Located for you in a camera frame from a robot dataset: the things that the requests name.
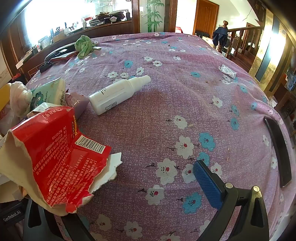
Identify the mint green tissue pack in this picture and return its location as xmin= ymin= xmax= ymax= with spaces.
xmin=30 ymin=77 xmax=66 ymax=110

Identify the red flat case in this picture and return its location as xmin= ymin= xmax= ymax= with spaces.
xmin=50 ymin=51 xmax=79 ymax=63

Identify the knotted white plastic bag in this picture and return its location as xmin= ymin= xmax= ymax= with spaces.
xmin=9 ymin=82 xmax=33 ymax=118

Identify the black pouch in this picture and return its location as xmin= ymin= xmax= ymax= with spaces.
xmin=44 ymin=43 xmax=78 ymax=63

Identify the purple floral tablecloth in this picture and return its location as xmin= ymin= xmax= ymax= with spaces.
xmin=23 ymin=32 xmax=294 ymax=241

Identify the green crumpled cloth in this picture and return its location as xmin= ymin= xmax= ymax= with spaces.
xmin=74 ymin=35 xmax=94 ymax=59

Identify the small white sachet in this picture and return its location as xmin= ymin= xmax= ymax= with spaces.
xmin=218 ymin=64 xmax=237 ymax=79

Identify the black curved strip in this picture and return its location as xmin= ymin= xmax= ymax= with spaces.
xmin=264 ymin=116 xmax=292 ymax=188

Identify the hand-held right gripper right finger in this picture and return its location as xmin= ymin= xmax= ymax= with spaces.
xmin=193 ymin=160 xmax=270 ymax=241

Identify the wooden counter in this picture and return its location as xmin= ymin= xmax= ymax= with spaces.
xmin=16 ymin=20 xmax=139 ymax=77

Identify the torn red carton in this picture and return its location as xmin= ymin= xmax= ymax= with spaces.
xmin=0 ymin=106 xmax=112 ymax=217

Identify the wooden door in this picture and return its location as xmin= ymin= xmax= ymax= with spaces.
xmin=193 ymin=0 xmax=220 ymax=36

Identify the wooden stair railing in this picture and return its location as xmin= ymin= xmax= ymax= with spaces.
xmin=217 ymin=20 xmax=264 ymax=63

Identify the mauve small packet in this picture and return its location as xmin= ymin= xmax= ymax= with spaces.
xmin=65 ymin=91 xmax=90 ymax=118

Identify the small black device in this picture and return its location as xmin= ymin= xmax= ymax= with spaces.
xmin=39 ymin=61 xmax=52 ymax=73

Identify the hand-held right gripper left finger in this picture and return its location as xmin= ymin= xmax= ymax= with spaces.
xmin=23 ymin=198 xmax=95 ymax=241

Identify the bamboo painted panel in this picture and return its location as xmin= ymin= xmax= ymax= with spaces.
xmin=139 ymin=0 xmax=166 ymax=33

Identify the dark blue jacket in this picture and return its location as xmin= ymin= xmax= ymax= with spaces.
xmin=213 ymin=27 xmax=229 ymax=50

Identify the large bright window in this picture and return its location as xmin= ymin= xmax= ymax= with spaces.
xmin=23 ymin=0 xmax=133 ymax=47

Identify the white spray bottle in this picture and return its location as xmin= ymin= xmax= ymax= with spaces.
xmin=88 ymin=75 xmax=151 ymax=115

